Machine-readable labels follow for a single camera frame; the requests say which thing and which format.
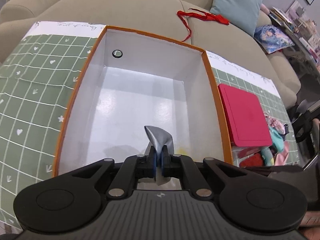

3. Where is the grey cloth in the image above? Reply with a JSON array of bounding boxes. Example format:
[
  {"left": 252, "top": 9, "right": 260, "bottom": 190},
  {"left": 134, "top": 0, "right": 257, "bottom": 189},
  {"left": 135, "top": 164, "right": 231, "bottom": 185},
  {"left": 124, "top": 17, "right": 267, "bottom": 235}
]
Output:
[{"left": 144, "top": 125, "right": 176, "bottom": 187}]

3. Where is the light pink cloth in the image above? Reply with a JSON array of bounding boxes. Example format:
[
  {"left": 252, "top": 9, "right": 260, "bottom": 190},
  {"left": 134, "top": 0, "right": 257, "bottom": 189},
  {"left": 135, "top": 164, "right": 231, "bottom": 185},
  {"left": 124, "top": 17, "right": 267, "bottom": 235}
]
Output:
[{"left": 274, "top": 142, "right": 291, "bottom": 167}]

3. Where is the orange cardboard box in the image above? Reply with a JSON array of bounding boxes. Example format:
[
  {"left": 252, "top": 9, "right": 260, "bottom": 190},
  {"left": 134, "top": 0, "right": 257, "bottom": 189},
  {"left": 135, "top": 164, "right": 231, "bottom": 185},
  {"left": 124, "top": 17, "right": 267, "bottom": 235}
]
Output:
[{"left": 52, "top": 25, "right": 234, "bottom": 179}]

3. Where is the red ribbon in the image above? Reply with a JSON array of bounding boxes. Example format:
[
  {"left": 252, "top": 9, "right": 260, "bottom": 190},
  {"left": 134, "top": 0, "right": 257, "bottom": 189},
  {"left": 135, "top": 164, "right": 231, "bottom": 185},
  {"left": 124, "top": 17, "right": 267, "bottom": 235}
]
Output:
[{"left": 177, "top": 8, "right": 230, "bottom": 42}]

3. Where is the beige sofa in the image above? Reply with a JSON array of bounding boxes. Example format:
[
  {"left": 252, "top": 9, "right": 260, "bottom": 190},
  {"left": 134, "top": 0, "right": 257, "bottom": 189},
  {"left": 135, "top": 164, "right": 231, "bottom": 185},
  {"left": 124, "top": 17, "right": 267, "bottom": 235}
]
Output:
[{"left": 0, "top": 0, "right": 303, "bottom": 110}]

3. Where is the black chair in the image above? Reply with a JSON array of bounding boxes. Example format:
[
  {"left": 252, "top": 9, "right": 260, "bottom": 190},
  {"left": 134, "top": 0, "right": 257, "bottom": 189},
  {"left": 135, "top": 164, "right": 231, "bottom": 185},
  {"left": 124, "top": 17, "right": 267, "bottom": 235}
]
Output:
[{"left": 287, "top": 99, "right": 320, "bottom": 161}]

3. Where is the green grid tablecloth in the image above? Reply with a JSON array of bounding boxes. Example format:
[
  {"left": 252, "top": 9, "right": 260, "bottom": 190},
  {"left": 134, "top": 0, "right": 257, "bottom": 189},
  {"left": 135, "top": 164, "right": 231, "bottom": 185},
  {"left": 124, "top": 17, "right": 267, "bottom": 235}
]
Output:
[{"left": 0, "top": 20, "right": 302, "bottom": 230}]

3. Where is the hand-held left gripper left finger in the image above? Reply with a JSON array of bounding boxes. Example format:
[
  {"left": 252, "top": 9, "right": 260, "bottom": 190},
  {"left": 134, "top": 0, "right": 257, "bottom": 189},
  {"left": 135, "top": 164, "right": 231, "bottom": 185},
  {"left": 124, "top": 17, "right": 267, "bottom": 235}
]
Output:
[{"left": 52, "top": 146, "right": 158, "bottom": 198}]

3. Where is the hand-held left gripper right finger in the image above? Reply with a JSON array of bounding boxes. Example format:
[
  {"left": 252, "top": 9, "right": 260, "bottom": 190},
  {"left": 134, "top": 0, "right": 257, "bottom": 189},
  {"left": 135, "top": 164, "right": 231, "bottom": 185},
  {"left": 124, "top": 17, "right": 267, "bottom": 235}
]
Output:
[{"left": 160, "top": 146, "right": 271, "bottom": 198}]

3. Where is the cluttered shelf with books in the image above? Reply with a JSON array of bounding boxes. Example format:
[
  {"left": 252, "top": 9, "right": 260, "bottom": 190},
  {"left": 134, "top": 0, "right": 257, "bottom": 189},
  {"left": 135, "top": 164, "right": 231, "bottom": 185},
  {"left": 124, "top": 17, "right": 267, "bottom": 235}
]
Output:
[{"left": 268, "top": 0, "right": 320, "bottom": 67}]

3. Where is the light blue cushion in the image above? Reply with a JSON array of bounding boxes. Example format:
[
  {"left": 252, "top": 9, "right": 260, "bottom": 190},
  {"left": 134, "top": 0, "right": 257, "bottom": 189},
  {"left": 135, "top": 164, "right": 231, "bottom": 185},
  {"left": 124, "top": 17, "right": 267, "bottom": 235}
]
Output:
[{"left": 209, "top": 0, "right": 263, "bottom": 38}]

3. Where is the teal plush bag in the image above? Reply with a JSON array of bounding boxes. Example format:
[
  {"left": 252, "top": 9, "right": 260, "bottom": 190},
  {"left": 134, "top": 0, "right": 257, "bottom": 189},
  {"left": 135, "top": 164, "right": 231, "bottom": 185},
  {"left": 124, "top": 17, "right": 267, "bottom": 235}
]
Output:
[{"left": 260, "top": 124, "right": 285, "bottom": 167}]

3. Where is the blue printed cushion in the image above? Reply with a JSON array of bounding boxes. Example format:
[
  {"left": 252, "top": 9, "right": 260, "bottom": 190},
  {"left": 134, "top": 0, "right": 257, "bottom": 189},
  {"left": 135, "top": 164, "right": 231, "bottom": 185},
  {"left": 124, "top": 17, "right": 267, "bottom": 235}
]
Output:
[{"left": 253, "top": 24, "right": 295, "bottom": 54}]

